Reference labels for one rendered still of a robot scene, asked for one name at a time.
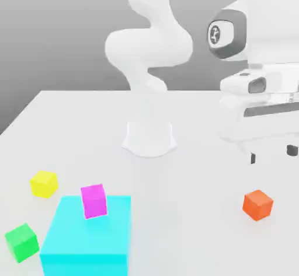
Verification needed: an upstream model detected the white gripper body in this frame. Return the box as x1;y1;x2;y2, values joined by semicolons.
219;93;299;145

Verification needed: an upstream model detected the small orange cube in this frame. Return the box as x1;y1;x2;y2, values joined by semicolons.
242;189;274;222

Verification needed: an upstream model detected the small magenta cube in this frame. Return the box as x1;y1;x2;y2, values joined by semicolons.
80;183;109;220

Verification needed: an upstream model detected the small yellow cube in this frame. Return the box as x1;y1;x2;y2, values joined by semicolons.
29;170;59;199

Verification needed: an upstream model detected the small green cube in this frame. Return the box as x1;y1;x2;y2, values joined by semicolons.
4;222;40;264

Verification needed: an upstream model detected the large cyan box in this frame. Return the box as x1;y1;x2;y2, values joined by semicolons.
39;195;131;276

